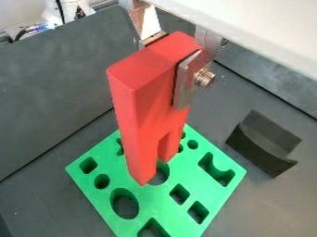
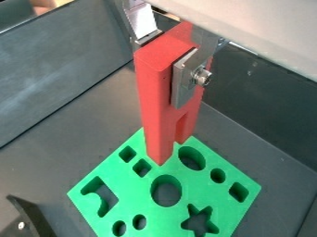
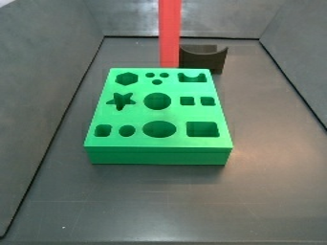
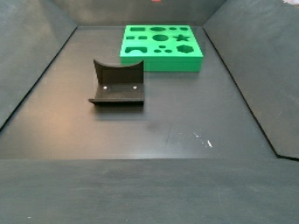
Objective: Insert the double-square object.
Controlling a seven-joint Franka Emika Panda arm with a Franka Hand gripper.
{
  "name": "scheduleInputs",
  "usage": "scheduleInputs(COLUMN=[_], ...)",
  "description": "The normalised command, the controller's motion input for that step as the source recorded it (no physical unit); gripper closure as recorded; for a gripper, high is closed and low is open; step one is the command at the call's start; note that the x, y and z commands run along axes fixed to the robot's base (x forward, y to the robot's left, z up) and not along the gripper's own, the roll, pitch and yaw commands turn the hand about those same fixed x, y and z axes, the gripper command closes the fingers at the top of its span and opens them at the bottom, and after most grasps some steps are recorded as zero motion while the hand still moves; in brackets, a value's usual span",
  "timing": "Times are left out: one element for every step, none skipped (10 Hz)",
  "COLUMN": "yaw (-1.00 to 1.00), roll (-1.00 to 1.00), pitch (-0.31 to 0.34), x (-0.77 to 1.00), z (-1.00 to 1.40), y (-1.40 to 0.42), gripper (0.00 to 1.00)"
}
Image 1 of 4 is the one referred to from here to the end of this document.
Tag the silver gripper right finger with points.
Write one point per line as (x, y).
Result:
(193, 74)

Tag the black curved foam block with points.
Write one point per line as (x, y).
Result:
(264, 143)

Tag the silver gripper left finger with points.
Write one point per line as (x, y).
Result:
(144, 22)

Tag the red double-square block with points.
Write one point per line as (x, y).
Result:
(141, 82)

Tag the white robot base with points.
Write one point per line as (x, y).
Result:
(29, 17)

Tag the green shape-sorting board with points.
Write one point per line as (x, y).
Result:
(199, 180)

